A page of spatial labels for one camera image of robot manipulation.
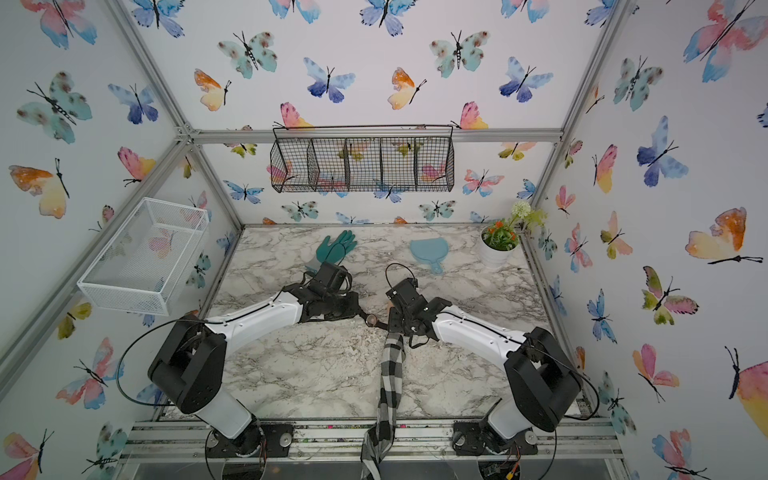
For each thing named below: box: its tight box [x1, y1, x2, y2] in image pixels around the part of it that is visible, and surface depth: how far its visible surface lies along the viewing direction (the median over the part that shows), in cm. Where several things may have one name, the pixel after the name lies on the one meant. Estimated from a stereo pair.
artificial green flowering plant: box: [482, 201, 548, 251], surface depth 101 cm
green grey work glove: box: [304, 230, 358, 275], surface depth 114 cm
